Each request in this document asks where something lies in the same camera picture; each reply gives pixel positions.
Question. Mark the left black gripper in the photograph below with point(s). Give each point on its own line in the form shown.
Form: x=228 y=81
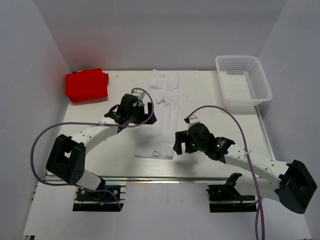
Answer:
x=140 y=106

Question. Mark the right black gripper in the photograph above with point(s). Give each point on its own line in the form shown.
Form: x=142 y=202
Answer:
x=181 y=137

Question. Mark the white t-shirt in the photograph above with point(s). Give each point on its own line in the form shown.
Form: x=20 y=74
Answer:
x=157 y=140

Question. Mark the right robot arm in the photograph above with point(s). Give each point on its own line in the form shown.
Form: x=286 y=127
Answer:
x=291 y=184

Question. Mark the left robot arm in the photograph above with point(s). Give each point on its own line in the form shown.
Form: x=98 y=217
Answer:
x=68 y=155

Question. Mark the folded red t-shirt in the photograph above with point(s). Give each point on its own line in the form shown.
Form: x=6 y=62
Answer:
x=86 y=85

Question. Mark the white plastic basket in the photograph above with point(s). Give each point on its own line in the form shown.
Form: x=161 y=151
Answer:
x=242 y=81

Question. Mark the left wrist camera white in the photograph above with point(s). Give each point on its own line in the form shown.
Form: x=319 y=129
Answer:
x=139 y=93

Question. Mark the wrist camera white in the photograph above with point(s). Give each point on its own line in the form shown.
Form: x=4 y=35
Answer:
x=139 y=93
x=192 y=120

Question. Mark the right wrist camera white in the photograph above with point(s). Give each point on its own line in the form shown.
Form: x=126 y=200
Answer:
x=192 y=120

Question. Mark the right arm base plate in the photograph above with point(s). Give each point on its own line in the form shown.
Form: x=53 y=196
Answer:
x=225 y=199

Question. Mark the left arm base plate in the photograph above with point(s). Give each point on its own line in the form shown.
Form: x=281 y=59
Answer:
x=100 y=202

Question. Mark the aluminium table rail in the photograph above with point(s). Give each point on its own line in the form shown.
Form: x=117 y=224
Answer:
x=163 y=179

